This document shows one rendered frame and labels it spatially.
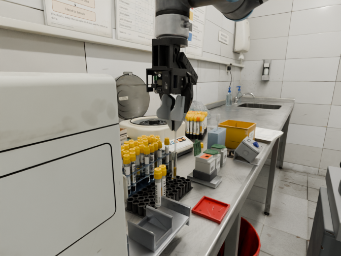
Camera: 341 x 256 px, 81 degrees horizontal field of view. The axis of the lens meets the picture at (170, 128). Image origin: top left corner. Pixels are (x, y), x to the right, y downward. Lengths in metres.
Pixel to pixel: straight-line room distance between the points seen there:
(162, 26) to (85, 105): 0.33
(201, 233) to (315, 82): 2.62
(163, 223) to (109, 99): 0.26
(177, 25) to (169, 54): 0.06
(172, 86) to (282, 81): 2.56
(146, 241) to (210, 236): 0.14
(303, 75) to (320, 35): 0.44
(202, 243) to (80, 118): 0.33
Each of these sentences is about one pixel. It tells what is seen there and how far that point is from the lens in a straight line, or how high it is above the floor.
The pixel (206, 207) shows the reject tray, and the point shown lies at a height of 0.88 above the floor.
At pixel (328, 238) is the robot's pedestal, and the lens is 0.57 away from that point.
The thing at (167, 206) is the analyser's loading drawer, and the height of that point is 0.92.
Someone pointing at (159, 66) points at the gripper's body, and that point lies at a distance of 0.44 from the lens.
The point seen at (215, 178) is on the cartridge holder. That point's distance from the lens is 0.61.
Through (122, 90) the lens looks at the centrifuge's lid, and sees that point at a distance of 1.02.
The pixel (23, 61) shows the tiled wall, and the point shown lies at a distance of 0.84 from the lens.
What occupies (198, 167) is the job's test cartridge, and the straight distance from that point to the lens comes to 0.60.
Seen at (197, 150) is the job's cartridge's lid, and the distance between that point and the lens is 0.60.
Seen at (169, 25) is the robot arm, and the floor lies 1.27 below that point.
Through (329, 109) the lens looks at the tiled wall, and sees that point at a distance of 2.95.
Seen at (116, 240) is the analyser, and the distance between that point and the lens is 0.24.
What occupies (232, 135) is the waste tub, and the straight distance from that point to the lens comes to 0.89.
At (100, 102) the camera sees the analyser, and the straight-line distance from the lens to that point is 0.18.
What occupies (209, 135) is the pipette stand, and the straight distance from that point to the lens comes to 0.76.
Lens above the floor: 1.17
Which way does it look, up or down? 14 degrees down
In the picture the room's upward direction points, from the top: straight up
